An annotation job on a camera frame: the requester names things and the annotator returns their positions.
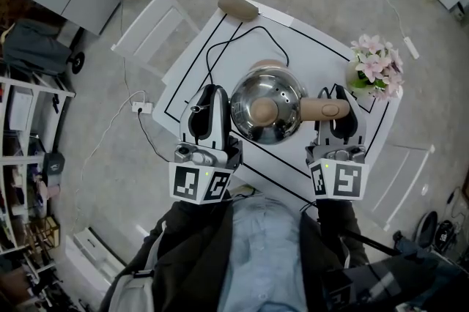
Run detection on grey garment on stand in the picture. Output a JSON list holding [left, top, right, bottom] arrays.
[[1, 19, 86, 75]]

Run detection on dark grey pouch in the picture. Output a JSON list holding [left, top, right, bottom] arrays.
[[43, 152, 66, 177]]

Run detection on black floor cable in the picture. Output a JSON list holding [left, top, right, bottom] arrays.
[[137, 111, 177, 163]]

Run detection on black shoe with white print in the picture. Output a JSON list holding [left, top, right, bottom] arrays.
[[434, 219, 457, 253]]

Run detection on brass wire frame box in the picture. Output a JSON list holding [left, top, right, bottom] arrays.
[[25, 215, 62, 253]]

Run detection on pink flowers in pale pot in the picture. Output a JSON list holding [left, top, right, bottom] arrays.
[[346, 34, 405, 102]]

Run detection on person's right forearm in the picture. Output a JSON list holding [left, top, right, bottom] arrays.
[[314, 198, 369, 267]]

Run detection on white slatted chair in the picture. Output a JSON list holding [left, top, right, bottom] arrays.
[[361, 141, 436, 233], [111, 0, 202, 79]]

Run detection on person's blue shirt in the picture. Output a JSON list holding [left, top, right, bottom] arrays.
[[215, 193, 309, 312]]

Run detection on black power cord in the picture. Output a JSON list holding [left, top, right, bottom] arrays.
[[205, 24, 290, 92]]

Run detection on person's dark jacket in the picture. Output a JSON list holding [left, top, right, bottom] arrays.
[[98, 198, 371, 312]]

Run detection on dark oval shoe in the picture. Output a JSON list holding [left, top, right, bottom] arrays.
[[416, 210, 439, 249]]

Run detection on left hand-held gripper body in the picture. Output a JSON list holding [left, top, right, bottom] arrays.
[[168, 136, 245, 206]]

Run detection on white furniture panel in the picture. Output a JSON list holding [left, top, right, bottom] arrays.
[[64, 226, 128, 286]]

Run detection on black shoulder bag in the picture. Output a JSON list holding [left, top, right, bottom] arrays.
[[322, 229, 469, 312]]

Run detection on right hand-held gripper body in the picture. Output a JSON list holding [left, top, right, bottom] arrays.
[[305, 144, 370, 202]]

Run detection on steel electric kettle beige handle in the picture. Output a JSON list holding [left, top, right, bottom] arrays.
[[190, 67, 351, 146]]

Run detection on person's left forearm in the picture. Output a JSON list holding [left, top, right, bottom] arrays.
[[157, 197, 235, 267]]

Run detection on beige oval pad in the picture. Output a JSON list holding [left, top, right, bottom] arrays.
[[217, 0, 259, 22]]

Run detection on white power strip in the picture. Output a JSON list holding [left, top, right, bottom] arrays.
[[402, 36, 421, 59], [130, 100, 155, 114]]

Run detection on white shelf rack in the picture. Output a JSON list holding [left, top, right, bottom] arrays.
[[0, 75, 76, 253]]

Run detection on grey shoulder bag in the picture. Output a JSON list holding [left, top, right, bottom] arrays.
[[108, 226, 166, 312]]

